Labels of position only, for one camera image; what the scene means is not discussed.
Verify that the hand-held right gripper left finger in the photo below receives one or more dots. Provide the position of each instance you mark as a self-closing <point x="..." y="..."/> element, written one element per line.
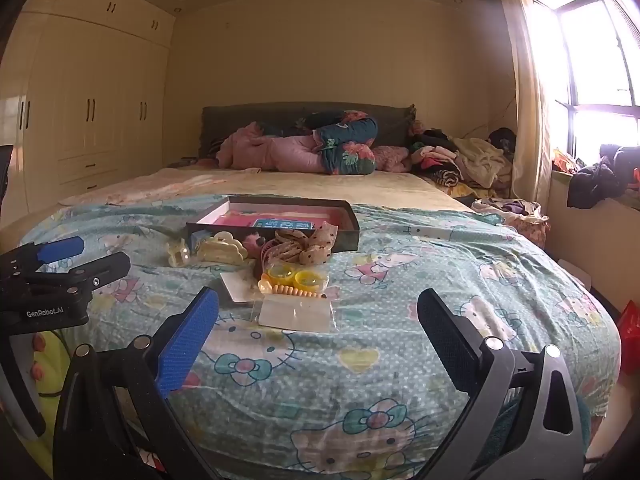
<point x="187" y="340"/>

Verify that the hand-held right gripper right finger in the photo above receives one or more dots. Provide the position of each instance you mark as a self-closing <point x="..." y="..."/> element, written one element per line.
<point x="447" y="337"/>

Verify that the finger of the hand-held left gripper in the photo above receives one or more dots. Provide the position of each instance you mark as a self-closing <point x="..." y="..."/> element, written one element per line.
<point x="60" y="250"/>
<point x="100" y="270"/>

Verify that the small yellow hair claw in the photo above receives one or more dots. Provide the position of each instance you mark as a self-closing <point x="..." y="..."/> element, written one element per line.
<point x="178" y="254"/>

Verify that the large cream hair claw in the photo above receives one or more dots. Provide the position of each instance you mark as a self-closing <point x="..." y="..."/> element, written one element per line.
<point x="222" y="250"/>

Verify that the clear plastic bag with card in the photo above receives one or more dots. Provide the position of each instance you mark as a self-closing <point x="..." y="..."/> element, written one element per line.
<point x="295" y="315"/>

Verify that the yellow contact lens case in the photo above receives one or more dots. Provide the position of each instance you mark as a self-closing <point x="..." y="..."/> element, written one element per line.
<point x="295" y="277"/>

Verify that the black cardboard box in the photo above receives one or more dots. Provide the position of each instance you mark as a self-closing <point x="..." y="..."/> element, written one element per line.
<point x="345" y="240"/>

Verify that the polka dot fabric bow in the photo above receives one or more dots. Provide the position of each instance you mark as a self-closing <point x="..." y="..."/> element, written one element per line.
<point x="307" y="245"/>

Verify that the yellow cartoon cloth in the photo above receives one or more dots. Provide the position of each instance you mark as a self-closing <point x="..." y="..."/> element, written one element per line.
<point x="50" y="365"/>

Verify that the teal cartoon bedsheet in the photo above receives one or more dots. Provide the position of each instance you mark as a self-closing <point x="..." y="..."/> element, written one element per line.
<point x="380" y="320"/>

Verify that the white card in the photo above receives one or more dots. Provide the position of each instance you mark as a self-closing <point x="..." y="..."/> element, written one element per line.
<point x="237" y="287"/>

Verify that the peach patterned blanket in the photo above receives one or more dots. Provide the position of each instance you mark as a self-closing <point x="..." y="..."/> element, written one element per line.
<point x="140" y="190"/>

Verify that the cream beaded hair clip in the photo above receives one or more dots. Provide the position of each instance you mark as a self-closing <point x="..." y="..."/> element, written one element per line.
<point x="290" y="290"/>

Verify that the pink hair accessory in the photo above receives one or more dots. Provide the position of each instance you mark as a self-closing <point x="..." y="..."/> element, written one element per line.
<point x="257" y="245"/>

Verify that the pink picture book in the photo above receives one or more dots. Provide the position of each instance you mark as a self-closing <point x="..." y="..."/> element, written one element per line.
<point x="235" y="220"/>

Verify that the cream wardrobe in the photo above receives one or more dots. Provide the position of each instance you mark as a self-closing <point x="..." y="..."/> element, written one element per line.
<point x="85" y="110"/>

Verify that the heap of purple clothes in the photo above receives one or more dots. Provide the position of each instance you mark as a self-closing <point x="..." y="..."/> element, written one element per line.
<point x="515" y="210"/>

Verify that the pile of clothes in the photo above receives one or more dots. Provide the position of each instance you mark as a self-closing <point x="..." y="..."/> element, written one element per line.
<point x="470" y="160"/>

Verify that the red bag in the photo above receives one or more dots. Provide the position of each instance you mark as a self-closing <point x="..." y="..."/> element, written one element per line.
<point x="631" y="335"/>

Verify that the beige blanket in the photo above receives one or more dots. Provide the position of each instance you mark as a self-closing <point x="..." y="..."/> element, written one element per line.
<point x="300" y="182"/>

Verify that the grey headboard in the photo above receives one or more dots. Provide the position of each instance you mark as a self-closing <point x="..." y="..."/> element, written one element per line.
<point x="225" y="120"/>

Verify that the pink quilt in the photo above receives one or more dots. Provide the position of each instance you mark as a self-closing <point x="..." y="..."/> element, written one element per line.
<point x="270" y="152"/>

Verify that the dark jacket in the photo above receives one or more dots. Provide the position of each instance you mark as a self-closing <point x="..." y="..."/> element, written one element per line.
<point x="595" y="180"/>

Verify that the dark floral quilt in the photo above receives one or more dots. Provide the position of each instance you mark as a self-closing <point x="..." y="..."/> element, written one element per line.
<point x="350" y="135"/>

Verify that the beige curtain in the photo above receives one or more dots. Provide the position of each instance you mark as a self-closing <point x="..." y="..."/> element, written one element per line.
<point x="525" y="110"/>

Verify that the window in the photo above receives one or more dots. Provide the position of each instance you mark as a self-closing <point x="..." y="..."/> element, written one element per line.
<point x="600" y="60"/>

